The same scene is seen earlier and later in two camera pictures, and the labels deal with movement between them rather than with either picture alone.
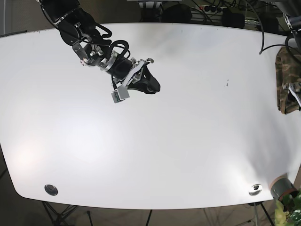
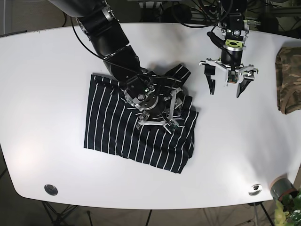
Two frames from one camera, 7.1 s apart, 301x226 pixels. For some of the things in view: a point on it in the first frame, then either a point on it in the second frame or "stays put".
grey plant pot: [282, 186] stays put
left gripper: [119, 67] → [154, 101]
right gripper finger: [295, 89] → [231, 60]
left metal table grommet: [51, 189] stays put
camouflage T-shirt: [288, 66] stays put
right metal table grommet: [255, 189] stays put
